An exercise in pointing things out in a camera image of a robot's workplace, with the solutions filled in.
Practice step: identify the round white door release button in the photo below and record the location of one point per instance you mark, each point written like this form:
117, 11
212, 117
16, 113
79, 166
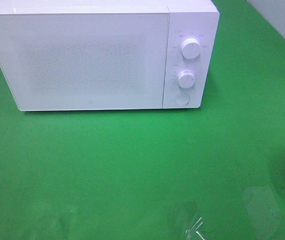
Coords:
182, 99

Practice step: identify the white microwave door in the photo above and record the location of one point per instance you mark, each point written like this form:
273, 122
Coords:
58, 62

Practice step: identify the lower white microwave knob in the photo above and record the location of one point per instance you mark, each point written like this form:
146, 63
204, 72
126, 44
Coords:
186, 79

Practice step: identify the white microwave knob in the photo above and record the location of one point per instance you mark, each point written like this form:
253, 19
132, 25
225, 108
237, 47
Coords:
190, 48
186, 79

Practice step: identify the upper white microwave knob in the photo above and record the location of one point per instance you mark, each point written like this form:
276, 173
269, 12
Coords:
190, 48

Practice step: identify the green table mat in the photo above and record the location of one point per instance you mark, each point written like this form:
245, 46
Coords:
128, 174

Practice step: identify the white microwave oven body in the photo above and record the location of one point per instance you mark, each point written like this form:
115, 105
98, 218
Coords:
187, 18

